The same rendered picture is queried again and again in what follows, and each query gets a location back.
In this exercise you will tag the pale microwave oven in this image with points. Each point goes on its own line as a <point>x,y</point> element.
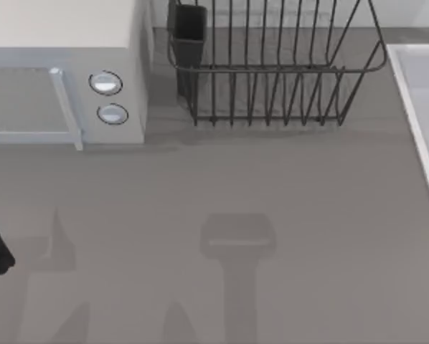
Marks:
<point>56,25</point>

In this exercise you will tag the large microwave knob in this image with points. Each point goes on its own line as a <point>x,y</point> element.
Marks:
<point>105,83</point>

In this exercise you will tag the microwave glass door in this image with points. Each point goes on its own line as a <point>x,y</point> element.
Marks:
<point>21,104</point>

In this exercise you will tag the small microwave knob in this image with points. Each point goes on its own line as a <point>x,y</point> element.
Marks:
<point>112,114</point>

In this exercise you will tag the black cutlery holder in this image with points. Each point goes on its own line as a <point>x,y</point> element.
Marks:
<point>187,36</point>

